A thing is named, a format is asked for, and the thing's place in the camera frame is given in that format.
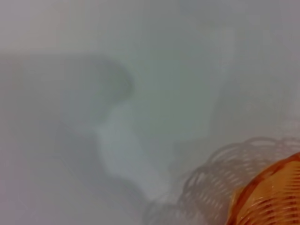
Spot orange plastic wire basket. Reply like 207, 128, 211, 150
226, 152, 300, 225

